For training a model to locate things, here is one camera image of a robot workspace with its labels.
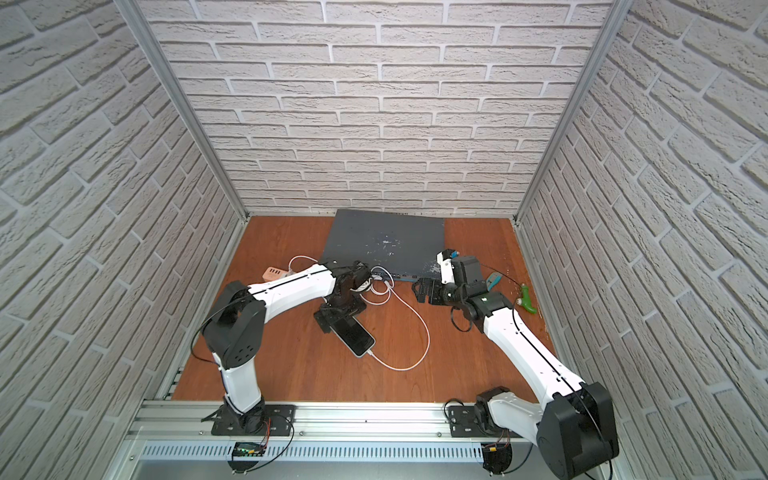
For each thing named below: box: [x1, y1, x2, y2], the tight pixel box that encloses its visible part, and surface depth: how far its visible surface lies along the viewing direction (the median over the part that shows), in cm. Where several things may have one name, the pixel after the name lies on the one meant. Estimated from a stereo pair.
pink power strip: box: [262, 266, 288, 282], surface depth 102 cm
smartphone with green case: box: [330, 315, 376, 358], surface depth 89 cm
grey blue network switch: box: [320, 209, 445, 282], surface depth 109 cm
